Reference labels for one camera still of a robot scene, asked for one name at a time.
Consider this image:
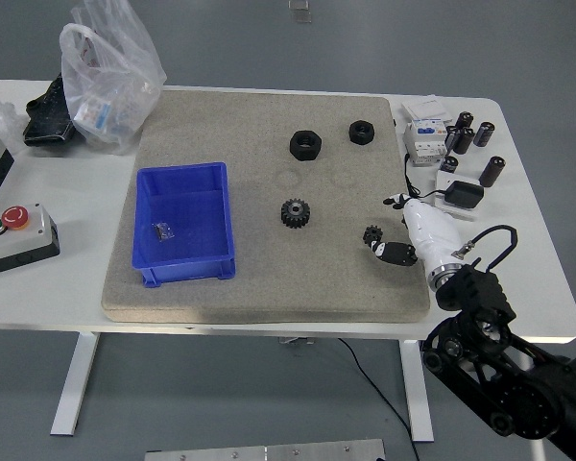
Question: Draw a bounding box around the grey push-button control box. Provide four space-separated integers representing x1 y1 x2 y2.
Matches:
0 202 61 279

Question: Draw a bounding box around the small black hex nut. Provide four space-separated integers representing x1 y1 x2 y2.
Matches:
348 119 377 144

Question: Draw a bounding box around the black adapter cord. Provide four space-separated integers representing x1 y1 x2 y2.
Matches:
403 153 450 201

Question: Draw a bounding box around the black power adapter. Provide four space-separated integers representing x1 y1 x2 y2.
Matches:
446 180 485 209

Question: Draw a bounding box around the metal floor socket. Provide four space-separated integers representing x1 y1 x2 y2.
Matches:
287 0 314 24

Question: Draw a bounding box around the grey-brown mat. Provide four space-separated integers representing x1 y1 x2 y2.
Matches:
100 88 432 324

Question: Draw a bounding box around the large black gear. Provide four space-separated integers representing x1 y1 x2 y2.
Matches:
280 198 312 231

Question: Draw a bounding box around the blue plastic box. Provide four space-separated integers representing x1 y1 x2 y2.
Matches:
132 161 237 288

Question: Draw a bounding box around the black floor cable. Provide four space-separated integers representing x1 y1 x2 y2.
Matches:
338 338 421 461

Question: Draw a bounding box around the large black hex nut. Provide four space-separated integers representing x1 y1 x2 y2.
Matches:
288 129 324 162

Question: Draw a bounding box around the white table leg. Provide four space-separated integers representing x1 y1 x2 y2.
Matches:
50 331 101 436
398 339 435 443

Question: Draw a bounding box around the white cardboard packet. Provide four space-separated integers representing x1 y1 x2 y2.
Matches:
401 98 455 124

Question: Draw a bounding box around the clear plastic bag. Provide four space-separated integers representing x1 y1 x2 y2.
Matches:
60 0 168 156

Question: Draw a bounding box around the white circuit breaker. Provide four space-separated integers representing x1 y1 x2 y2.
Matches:
402 119 451 168

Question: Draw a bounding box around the black textured case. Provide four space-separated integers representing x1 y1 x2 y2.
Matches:
22 72 85 148

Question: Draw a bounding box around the silver metal plate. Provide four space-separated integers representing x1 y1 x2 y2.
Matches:
144 438 386 461

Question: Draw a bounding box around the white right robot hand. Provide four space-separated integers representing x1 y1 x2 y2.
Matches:
363 193 463 275

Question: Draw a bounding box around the small white flat box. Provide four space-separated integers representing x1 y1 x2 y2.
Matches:
431 171 479 222

